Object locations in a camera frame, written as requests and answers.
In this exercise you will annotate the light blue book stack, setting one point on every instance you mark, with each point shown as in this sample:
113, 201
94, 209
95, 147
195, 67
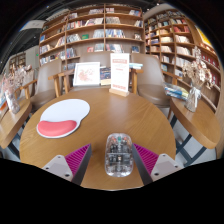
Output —
135, 65

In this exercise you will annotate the dark cover book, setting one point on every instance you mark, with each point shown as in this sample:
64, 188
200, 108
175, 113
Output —
105, 74

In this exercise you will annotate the stack of books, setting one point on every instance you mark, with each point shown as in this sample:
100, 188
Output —
176, 91

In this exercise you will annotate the wooden bookshelf with yellow poster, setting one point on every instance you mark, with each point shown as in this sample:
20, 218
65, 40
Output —
173, 40

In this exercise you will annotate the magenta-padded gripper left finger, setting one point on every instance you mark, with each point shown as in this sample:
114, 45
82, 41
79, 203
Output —
76, 159

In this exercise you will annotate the distant wooden bookshelf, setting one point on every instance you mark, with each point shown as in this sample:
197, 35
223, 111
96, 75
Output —
16, 60

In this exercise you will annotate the transparent computer mouse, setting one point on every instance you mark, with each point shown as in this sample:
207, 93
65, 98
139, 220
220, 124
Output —
119, 155

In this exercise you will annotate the white sign with wooden base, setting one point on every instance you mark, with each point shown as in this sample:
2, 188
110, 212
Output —
119, 71

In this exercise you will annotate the wide wooden bookshelf unit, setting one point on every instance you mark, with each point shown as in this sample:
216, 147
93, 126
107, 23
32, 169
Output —
96, 31

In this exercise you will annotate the glass vase pale dried flowers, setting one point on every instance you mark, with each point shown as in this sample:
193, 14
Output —
196, 71

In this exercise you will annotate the round wooden side table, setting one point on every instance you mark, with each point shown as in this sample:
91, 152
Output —
196, 123
11, 121

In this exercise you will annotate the white mouse pad red rest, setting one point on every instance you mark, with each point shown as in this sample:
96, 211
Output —
68, 111

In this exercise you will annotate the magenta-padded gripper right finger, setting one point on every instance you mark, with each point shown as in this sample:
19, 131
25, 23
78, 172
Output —
146, 159

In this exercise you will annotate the white framed floral picture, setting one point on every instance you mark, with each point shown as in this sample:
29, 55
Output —
86, 74

